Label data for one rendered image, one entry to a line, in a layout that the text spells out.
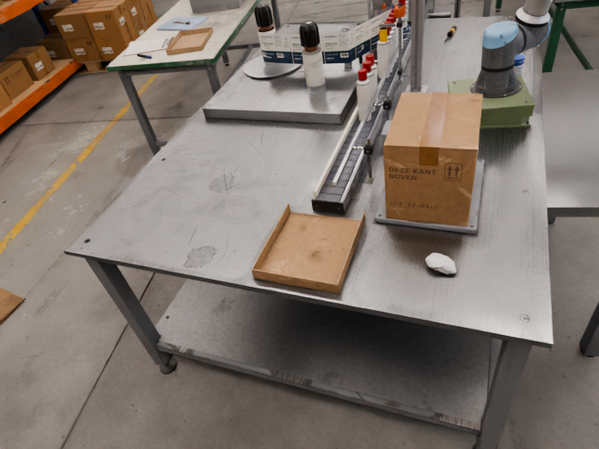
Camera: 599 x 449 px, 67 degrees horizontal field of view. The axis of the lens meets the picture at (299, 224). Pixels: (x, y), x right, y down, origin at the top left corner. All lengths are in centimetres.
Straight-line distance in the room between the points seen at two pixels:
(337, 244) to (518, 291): 51
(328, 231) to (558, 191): 73
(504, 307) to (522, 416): 86
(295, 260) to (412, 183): 40
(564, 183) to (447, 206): 44
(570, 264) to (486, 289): 133
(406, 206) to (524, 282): 38
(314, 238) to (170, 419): 112
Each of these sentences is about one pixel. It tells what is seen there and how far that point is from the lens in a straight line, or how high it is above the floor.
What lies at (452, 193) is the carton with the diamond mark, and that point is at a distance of 134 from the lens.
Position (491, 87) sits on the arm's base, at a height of 94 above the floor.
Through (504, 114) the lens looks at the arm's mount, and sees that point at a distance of 188.
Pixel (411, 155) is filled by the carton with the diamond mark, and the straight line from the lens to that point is 127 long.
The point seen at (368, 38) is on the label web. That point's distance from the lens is 235.
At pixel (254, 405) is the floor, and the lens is 208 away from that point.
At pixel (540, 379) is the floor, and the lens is 215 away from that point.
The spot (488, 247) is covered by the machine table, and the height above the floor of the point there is 83.
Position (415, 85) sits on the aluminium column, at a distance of 215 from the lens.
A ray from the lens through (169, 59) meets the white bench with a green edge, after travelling 315.
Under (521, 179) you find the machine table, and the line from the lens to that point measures 165.
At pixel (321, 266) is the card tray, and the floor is 83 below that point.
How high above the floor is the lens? 181
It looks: 41 degrees down
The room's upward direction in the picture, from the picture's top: 11 degrees counter-clockwise
